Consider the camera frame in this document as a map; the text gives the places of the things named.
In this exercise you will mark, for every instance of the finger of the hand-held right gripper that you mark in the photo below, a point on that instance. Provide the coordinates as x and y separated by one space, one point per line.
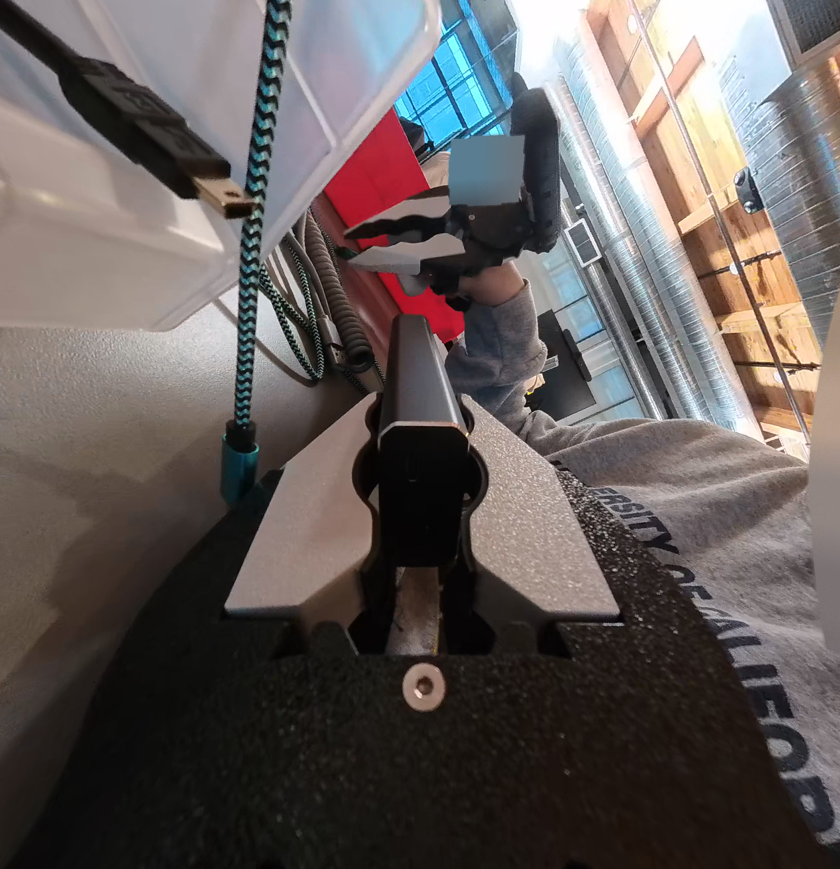
406 256
410 209

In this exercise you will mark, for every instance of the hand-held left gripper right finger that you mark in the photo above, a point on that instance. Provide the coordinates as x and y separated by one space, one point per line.
542 536

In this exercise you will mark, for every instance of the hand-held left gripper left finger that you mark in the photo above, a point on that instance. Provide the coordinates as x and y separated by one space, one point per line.
304 529

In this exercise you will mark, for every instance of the black usb hub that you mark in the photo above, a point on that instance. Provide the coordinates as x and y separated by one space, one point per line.
420 475

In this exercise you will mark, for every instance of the person's right forearm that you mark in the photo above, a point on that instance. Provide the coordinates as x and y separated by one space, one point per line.
501 353

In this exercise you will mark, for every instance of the person's right hand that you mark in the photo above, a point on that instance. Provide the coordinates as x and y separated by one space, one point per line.
501 282

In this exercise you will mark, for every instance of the red plastic bin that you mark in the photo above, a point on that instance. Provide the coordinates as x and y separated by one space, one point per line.
372 183

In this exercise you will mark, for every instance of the person's grey sweatshirt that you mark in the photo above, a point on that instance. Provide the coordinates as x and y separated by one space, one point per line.
664 543

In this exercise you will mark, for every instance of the clear plastic storage box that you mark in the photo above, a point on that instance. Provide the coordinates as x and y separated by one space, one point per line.
87 237

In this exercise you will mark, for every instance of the silver ventilation duct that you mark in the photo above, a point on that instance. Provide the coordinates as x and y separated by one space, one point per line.
630 237
814 190

